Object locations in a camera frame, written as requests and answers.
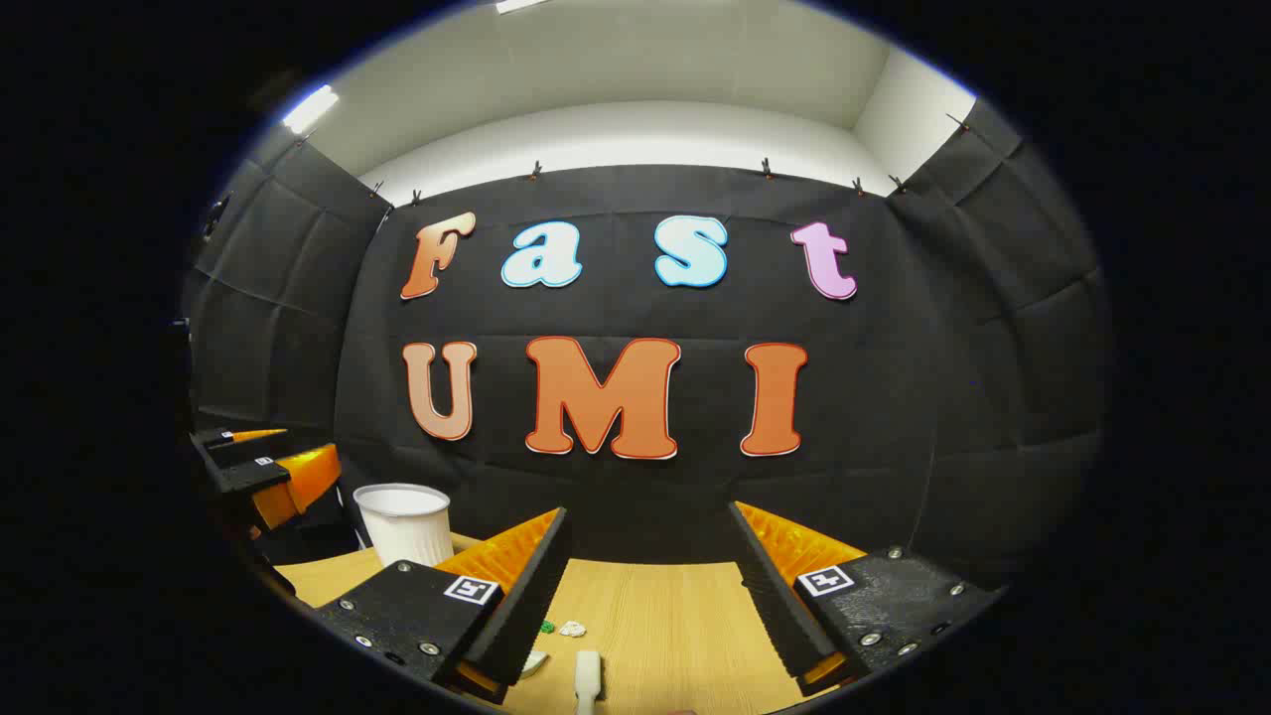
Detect wooden desktop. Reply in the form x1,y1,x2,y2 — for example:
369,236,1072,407
275,531,845,715

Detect row of black clips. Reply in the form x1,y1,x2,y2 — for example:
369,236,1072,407
369,111,969,205

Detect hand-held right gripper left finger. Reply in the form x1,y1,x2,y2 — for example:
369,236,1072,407
316,506,574,708

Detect white ribbed garbage bin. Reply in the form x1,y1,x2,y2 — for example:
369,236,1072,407
353,484,454,569

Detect small grey broom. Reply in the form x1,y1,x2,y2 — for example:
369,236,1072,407
574,650,605,715

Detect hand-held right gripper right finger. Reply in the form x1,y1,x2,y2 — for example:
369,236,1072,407
728,500,1004,696

